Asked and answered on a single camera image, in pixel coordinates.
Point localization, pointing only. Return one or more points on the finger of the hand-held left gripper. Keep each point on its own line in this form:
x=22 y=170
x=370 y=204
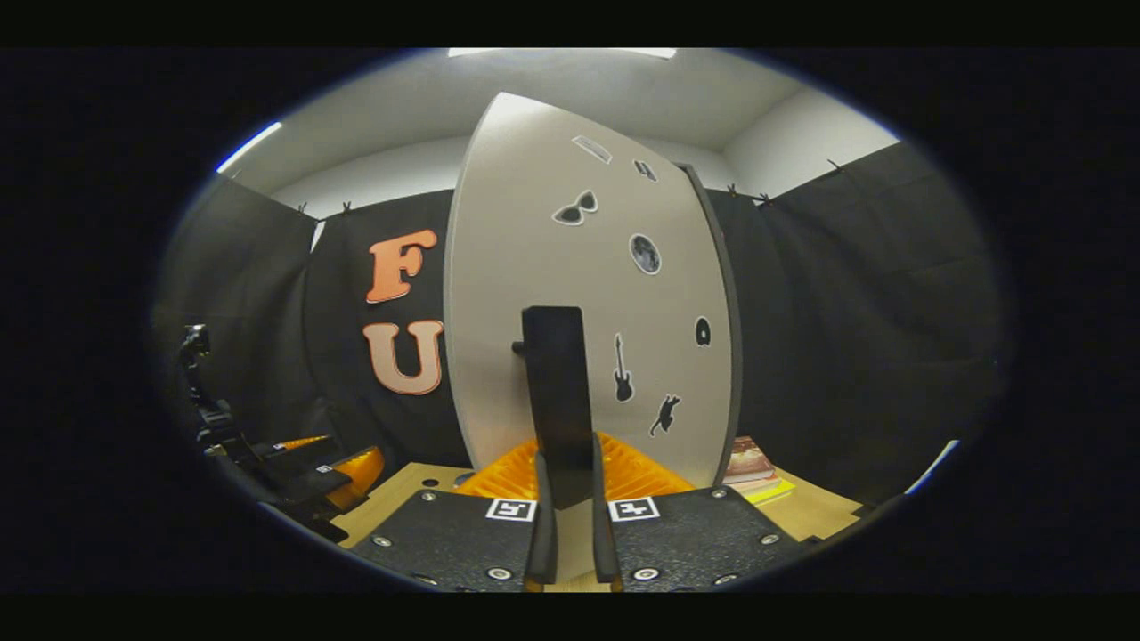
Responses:
x=294 y=448
x=352 y=472

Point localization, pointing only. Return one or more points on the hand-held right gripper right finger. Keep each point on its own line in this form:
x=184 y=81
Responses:
x=604 y=534

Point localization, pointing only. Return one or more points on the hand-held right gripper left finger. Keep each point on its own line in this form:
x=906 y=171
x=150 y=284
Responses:
x=545 y=543

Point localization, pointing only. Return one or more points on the white cabinet door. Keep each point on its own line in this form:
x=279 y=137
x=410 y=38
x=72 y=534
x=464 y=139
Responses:
x=517 y=223

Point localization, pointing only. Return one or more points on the stack of books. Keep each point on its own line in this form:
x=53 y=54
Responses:
x=753 y=472

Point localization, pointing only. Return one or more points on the black backdrop cloth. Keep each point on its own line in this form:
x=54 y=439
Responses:
x=873 y=338

